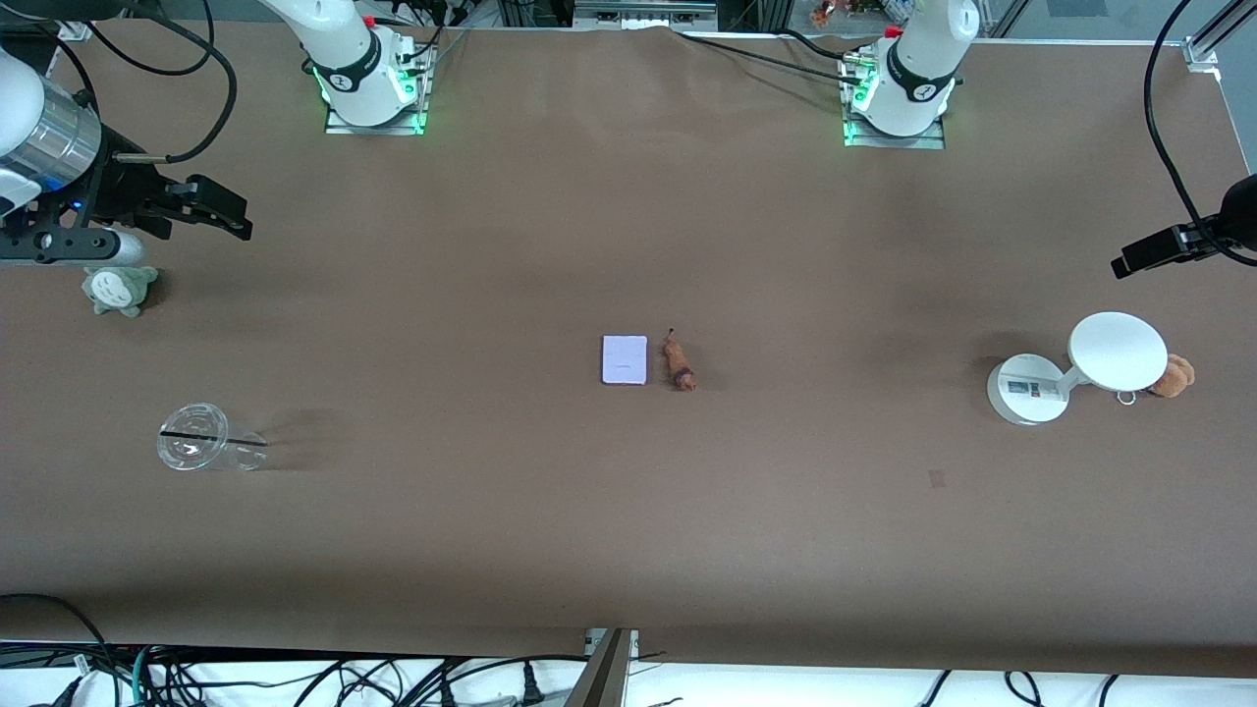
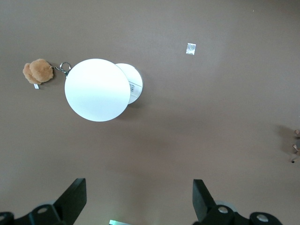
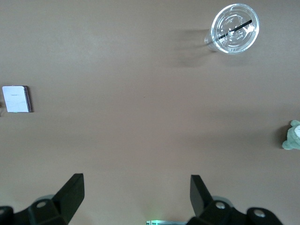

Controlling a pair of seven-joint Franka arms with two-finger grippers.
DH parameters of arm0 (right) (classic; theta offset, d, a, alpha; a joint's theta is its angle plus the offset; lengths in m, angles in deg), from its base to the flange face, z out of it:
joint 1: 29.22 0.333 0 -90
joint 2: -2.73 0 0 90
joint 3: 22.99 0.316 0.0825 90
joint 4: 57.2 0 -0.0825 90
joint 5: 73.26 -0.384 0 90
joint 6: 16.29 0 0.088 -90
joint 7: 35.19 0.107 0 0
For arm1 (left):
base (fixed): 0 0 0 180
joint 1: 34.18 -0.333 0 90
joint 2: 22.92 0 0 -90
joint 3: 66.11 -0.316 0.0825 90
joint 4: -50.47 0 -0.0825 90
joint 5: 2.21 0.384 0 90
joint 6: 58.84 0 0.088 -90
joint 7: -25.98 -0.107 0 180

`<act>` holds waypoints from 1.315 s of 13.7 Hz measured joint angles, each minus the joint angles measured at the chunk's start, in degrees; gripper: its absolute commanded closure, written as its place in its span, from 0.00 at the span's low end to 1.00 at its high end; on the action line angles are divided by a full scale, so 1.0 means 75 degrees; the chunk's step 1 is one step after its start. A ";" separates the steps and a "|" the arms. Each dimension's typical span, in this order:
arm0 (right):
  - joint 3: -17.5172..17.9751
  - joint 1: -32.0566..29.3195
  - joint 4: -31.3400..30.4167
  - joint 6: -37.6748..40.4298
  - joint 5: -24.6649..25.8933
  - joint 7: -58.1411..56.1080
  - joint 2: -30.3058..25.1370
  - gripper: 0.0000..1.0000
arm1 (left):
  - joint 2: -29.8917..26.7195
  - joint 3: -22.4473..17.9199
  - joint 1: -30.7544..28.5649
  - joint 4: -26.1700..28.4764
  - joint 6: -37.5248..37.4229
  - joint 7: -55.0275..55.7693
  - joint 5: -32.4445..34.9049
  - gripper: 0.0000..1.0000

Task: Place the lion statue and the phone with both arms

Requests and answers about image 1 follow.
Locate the clear plastic cup with lid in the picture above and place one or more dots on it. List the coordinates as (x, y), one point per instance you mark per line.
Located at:
(196, 437)

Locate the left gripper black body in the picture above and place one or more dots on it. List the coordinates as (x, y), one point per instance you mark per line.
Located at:
(1235, 222)

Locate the white round desk lamp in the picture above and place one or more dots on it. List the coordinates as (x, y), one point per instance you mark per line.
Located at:
(1115, 352)

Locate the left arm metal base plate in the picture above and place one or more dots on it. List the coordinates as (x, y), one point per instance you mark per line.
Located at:
(928, 141)

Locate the black power plug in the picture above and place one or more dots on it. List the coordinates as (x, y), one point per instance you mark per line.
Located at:
(531, 685)

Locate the metal table edge bracket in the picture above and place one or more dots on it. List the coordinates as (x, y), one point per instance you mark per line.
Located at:
(611, 653)

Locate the aluminium corner bracket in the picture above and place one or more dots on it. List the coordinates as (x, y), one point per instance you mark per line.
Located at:
(76, 27)
(1202, 52)

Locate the grey-green totoro plush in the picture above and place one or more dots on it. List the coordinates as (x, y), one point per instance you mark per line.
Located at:
(120, 291)

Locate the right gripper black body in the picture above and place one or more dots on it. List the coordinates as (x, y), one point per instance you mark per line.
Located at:
(120, 189)

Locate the brown lion statue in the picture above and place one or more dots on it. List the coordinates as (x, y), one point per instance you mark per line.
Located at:
(679, 366)

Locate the aluminium frame profile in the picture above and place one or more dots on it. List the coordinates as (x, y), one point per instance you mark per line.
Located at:
(645, 12)

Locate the brown table cover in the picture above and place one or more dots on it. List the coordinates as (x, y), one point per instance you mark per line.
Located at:
(628, 245)

